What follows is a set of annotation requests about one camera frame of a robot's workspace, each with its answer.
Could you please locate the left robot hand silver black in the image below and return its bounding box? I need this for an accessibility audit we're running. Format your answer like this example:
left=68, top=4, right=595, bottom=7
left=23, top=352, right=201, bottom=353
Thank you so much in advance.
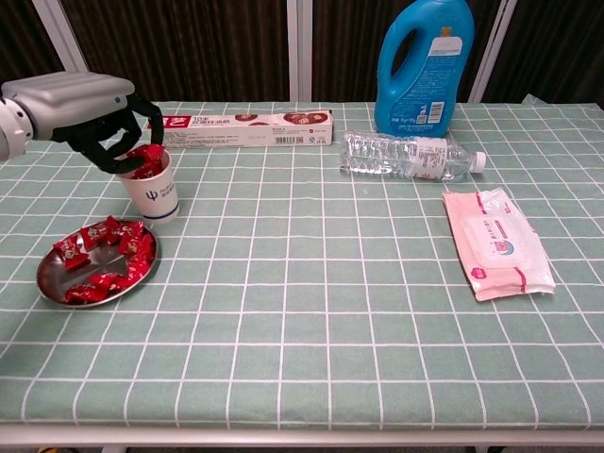
left=1, top=70, right=166, bottom=176

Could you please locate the metal bowl of red candies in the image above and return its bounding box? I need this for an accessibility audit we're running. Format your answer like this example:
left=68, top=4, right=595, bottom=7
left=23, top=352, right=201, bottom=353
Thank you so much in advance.
left=36, top=219, right=161, bottom=309

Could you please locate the white paper cup blue logo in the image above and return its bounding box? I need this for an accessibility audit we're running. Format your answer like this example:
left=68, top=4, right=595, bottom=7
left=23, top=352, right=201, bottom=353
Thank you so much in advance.
left=115, top=149, right=181, bottom=227

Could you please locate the dark ribbed partition panel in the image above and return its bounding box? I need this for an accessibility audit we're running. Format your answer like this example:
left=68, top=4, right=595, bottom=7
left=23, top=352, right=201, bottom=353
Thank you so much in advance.
left=46, top=0, right=301, bottom=103
left=0, top=0, right=91, bottom=114
left=299, top=0, right=506, bottom=104
left=469, top=0, right=604, bottom=108

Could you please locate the long baking paper box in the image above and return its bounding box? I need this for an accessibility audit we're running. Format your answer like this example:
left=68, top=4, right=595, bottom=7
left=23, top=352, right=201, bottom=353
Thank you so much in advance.
left=141, top=109, right=335, bottom=150

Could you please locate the blue detergent pump bottle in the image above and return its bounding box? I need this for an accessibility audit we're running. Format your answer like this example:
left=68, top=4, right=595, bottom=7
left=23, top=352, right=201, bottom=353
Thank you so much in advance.
left=374, top=0, right=476, bottom=139

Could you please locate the green checked tablecloth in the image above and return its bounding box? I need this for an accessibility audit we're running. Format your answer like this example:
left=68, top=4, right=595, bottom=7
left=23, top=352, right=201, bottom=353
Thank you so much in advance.
left=0, top=93, right=604, bottom=431

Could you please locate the clear plastic water bottle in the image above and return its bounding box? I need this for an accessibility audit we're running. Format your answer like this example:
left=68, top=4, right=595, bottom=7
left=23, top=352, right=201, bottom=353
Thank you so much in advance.
left=338, top=130, right=488, bottom=184

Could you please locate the pink wet wipes pack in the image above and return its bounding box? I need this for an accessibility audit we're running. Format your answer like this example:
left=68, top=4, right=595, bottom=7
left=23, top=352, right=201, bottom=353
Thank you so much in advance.
left=442, top=186, right=557, bottom=303

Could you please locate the white table frame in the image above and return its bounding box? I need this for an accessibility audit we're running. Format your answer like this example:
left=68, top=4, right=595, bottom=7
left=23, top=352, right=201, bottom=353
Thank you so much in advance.
left=0, top=423, right=604, bottom=453

